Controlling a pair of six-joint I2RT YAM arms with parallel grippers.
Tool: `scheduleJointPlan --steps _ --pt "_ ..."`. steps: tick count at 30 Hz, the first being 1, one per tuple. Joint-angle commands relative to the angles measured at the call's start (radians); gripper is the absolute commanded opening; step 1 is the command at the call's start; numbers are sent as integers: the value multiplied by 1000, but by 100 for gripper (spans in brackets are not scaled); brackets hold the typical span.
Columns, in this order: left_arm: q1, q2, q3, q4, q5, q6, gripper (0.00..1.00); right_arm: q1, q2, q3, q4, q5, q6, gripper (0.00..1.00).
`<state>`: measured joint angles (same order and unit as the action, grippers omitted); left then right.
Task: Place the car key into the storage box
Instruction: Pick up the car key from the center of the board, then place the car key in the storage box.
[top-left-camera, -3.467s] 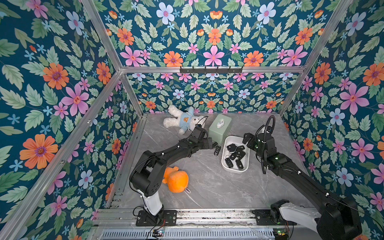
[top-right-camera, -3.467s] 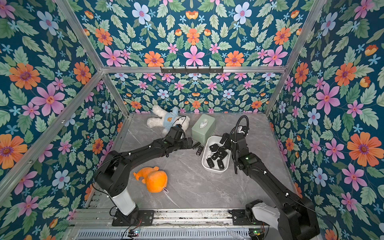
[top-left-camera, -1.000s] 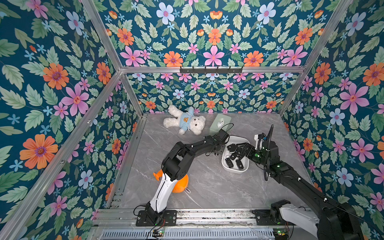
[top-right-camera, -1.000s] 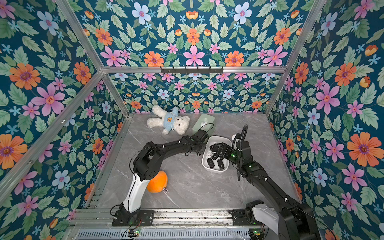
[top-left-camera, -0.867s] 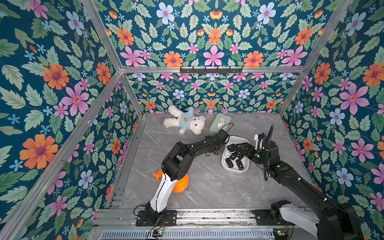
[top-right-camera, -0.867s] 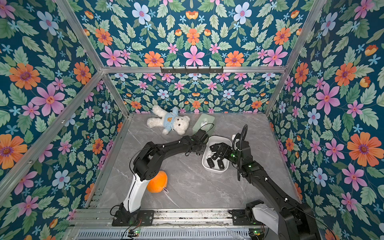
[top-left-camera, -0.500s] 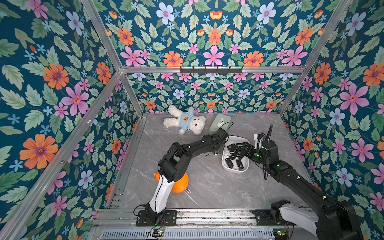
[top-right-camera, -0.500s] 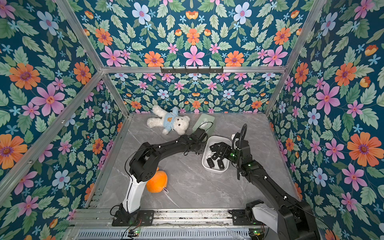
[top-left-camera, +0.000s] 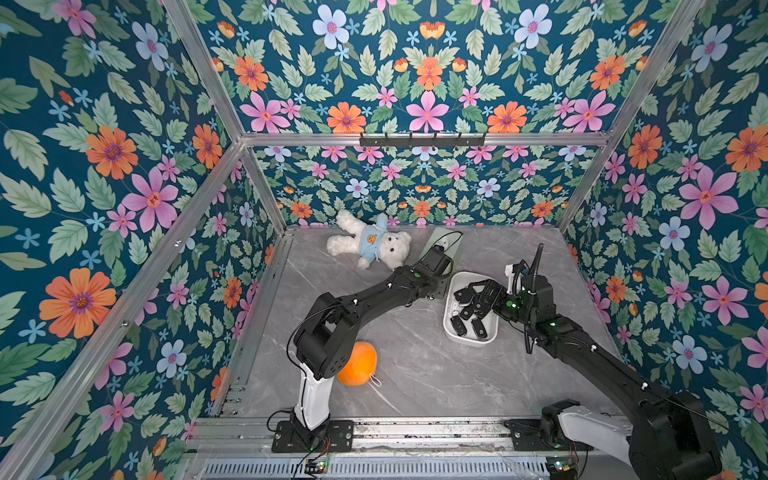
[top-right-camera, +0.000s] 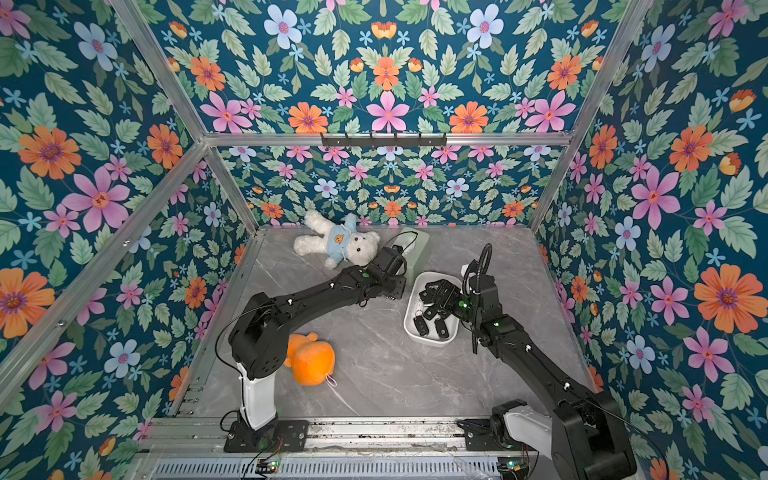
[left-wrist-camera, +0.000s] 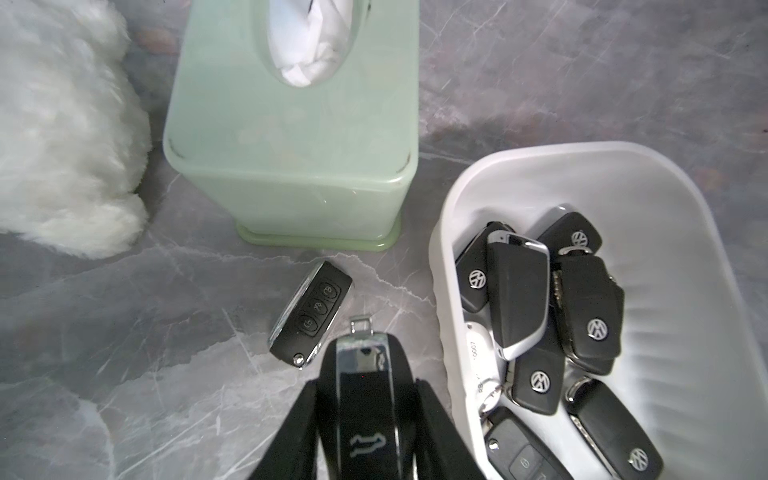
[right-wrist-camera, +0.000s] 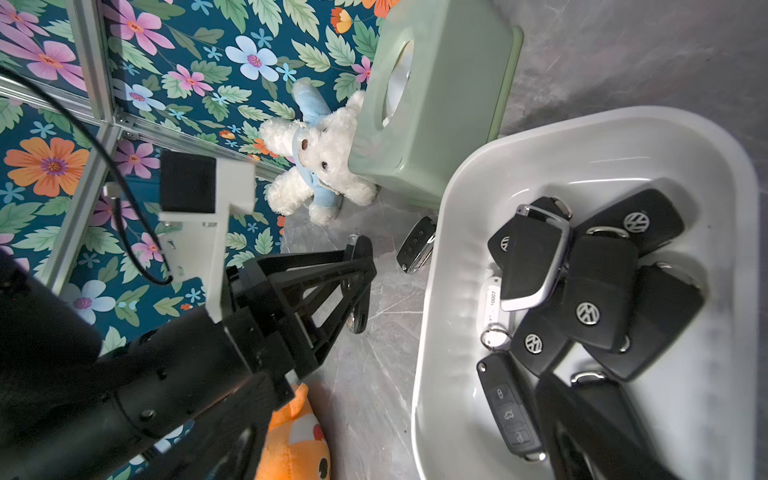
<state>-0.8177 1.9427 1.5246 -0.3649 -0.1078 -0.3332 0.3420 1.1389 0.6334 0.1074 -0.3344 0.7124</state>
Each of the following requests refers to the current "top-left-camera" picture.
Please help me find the green tissue box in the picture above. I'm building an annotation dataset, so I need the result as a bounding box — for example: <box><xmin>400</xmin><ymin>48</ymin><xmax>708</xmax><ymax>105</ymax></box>
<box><xmin>426</xmin><ymin>227</ymin><xmax>464</xmax><ymax>274</ymax></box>

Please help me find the aluminium front rail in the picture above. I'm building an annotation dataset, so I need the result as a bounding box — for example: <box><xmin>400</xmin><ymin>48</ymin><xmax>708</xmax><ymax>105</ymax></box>
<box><xmin>185</xmin><ymin>415</ymin><xmax>679</xmax><ymax>457</ymax></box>

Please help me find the orange plush toy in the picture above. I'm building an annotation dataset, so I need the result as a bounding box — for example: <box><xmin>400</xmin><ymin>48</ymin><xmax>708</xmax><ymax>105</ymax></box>
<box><xmin>337</xmin><ymin>341</ymin><xmax>378</xmax><ymax>387</ymax></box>

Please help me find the black VW key front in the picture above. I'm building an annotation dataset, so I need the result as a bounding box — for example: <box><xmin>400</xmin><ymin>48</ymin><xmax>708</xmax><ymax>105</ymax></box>
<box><xmin>459</xmin><ymin>305</ymin><xmax>475</xmax><ymax>320</ymax></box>

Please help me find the white teddy bear blue shirt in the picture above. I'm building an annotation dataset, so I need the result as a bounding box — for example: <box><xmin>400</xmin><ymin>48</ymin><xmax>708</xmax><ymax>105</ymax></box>
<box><xmin>326</xmin><ymin>210</ymin><xmax>412</xmax><ymax>270</ymax></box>

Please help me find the black hook rail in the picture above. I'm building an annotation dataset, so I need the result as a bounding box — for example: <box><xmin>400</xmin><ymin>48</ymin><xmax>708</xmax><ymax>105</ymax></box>
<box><xmin>357</xmin><ymin>133</ymin><xmax>486</xmax><ymax>149</ymax></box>

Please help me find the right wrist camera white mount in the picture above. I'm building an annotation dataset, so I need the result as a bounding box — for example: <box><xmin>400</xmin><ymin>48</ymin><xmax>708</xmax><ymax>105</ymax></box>
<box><xmin>505</xmin><ymin>260</ymin><xmax>529</xmax><ymax>295</ymax></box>

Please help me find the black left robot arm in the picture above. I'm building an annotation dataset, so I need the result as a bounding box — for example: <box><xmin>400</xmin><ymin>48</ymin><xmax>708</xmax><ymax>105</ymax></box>
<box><xmin>286</xmin><ymin>245</ymin><xmax>454</xmax><ymax>444</ymax></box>

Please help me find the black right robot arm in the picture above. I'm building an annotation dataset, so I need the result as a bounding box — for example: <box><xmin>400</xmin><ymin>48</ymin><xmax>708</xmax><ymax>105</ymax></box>
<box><xmin>451</xmin><ymin>274</ymin><xmax>722</xmax><ymax>479</ymax></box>

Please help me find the white storage box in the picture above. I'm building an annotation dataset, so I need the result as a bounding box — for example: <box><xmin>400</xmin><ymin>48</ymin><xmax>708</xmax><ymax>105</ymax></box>
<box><xmin>442</xmin><ymin>271</ymin><xmax>499</xmax><ymax>347</ymax></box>

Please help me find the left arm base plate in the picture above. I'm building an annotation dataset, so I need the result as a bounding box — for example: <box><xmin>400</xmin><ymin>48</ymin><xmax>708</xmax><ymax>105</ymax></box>
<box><xmin>271</xmin><ymin>420</ymin><xmax>355</xmax><ymax>453</ymax></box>

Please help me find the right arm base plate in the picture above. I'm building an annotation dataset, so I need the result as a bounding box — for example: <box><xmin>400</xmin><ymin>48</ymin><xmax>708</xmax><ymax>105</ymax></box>
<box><xmin>503</xmin><ymin>418</ymin><xmax>594</xmax><ymax>453</ymax></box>

